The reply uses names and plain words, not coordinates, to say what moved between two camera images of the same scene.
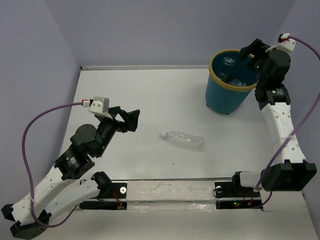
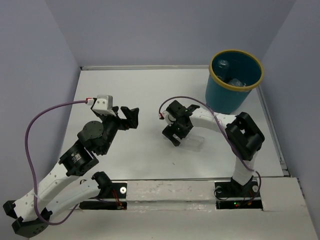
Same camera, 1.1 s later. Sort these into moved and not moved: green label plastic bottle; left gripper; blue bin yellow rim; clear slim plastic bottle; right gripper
Moved: clear slim plastic bottle; right gripper
Not moved: green label plastic bottle; blue bin yellow rim; left gripper
